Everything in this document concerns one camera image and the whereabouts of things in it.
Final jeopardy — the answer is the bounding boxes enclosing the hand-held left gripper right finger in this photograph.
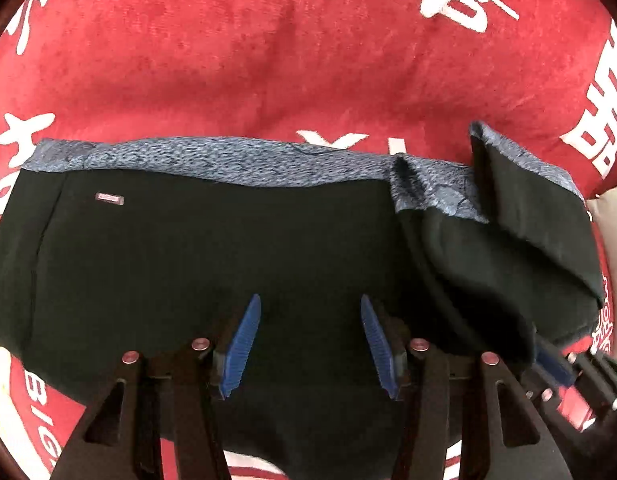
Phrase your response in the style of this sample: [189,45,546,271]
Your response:
[359,294,574,480]

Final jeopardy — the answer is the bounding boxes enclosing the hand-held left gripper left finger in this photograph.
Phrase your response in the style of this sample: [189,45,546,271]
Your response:
[48,294,263,480]

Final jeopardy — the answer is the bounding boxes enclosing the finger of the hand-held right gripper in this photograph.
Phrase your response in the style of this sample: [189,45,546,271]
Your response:
[533,335,576,387]
[568,350,617,411]

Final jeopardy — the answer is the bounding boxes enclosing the black pants with blue stripes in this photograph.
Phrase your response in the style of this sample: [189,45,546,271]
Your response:
[0,121,605,480]

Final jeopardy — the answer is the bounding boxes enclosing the red printed blanket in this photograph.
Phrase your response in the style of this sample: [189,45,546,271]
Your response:
[0,0,617,480]

